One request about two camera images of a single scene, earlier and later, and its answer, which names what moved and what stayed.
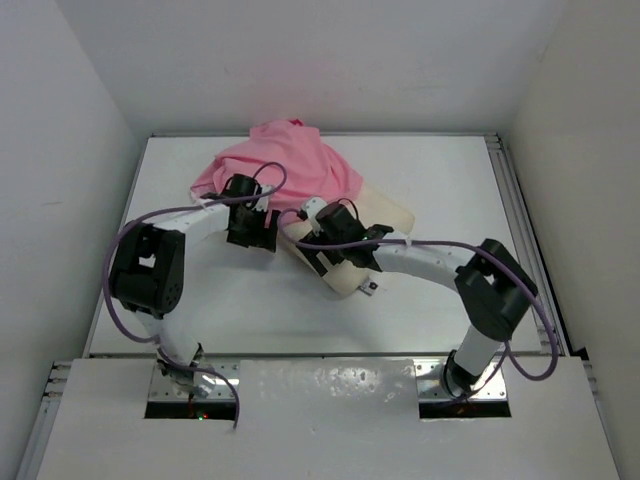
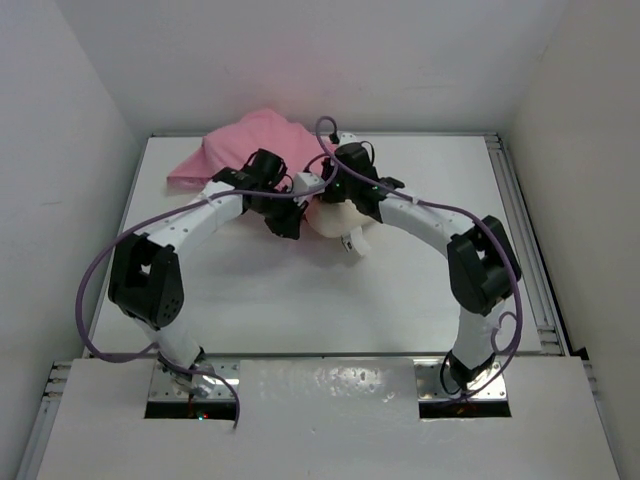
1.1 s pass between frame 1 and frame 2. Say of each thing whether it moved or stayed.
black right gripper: moved
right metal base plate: stayed
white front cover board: stayed
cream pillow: moved
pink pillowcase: moved
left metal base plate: stayed
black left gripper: moved
